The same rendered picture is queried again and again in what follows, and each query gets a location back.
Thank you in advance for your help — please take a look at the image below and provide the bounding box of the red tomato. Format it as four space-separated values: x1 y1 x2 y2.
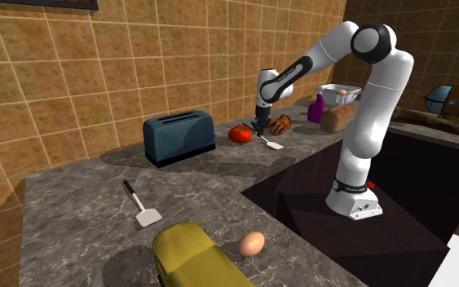
227 124 253 144

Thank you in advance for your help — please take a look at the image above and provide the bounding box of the large white spatula black handle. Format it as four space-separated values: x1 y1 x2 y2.
122 179 163 228

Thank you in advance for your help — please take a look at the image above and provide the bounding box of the yellow rounded box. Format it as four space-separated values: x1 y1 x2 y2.
152 221 254 287

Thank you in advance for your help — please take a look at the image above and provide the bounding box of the dark framed wall picture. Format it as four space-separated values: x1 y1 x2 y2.
0 0 99 11

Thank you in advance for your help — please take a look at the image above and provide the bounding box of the blue toaster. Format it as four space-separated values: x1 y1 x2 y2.
143 109 217 169

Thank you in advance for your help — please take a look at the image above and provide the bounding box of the white rectangular tub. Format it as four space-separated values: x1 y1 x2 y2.
314 83 364 107

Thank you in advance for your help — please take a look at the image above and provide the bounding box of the dark brown long log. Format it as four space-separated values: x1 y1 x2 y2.
389 107 459 137

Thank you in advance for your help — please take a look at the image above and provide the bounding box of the brown bread loaf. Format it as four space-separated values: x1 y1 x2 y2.
319 104 357 135

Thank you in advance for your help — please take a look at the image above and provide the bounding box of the purple spray bottle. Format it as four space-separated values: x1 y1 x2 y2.
307 93 325 124

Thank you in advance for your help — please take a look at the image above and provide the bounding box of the small white spatula black handle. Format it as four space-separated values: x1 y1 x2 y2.
242 121 285 151

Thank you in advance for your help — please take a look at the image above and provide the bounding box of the dark robot stand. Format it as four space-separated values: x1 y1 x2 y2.
240 130 452 287

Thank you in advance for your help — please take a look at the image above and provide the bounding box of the brown leather glove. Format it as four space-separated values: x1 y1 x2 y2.
267 113 293 136

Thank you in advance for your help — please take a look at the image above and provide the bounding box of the large brown egg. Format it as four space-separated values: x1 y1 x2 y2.
238 232 267 258

